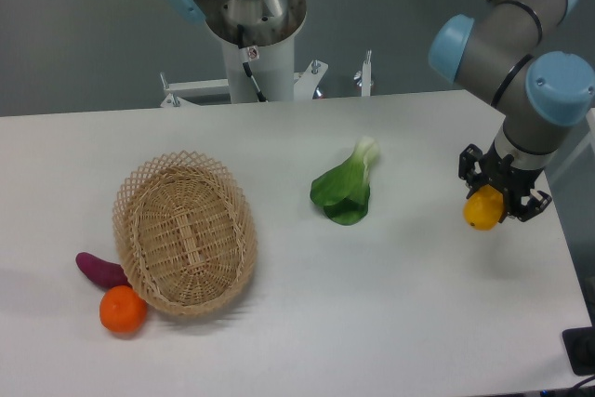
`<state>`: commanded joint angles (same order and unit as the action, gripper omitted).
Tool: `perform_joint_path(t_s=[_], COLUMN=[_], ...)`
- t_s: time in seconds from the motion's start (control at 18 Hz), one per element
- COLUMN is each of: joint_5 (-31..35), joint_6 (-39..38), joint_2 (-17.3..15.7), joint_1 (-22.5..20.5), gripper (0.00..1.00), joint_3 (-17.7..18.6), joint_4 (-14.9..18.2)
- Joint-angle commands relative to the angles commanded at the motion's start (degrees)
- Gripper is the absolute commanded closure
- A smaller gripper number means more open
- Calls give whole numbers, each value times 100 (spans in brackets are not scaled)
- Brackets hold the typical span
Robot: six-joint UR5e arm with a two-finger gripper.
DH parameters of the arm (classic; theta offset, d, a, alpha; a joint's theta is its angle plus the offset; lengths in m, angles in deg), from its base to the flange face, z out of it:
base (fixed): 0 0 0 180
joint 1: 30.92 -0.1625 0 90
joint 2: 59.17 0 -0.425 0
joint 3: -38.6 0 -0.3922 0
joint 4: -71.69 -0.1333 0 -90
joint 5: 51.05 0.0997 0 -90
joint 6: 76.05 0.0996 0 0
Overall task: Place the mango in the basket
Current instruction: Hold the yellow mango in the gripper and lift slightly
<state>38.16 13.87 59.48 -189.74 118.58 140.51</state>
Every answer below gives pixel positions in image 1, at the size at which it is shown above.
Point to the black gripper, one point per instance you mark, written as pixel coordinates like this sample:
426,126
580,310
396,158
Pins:
521,200

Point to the yellow mango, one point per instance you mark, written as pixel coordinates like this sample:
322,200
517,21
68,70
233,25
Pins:
484,209

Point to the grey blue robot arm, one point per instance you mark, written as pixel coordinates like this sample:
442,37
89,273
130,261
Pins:
541,98

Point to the woven wicker basket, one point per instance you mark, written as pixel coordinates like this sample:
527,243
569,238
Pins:
184,234

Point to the green bok choy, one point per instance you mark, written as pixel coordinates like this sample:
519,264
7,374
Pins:
343,192

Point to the black device at table edge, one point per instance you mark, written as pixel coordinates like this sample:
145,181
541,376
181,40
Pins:
579,346

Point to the orange tangerine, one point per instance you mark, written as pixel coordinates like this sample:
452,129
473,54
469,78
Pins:
122,311

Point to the purple sweet potato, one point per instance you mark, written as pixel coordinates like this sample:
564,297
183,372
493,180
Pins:
100,272

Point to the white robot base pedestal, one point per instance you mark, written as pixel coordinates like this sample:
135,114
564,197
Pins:
272,67

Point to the white metal mounting frame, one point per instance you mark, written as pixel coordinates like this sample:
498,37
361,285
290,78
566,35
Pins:
254,81

